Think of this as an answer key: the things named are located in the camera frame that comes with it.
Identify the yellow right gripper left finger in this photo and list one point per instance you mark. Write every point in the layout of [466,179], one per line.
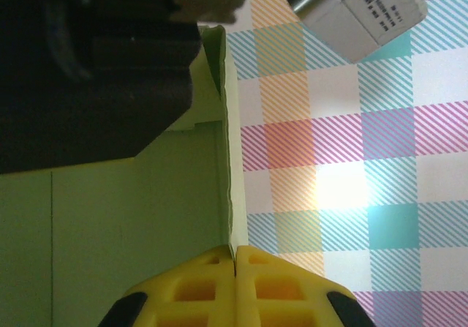
[197,290]

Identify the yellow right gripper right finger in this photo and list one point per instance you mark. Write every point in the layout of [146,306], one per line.
[278,290]

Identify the light green paper box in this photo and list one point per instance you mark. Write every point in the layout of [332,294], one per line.
[128,213]

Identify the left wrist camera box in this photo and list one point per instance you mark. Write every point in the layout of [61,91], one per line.
[365,23]

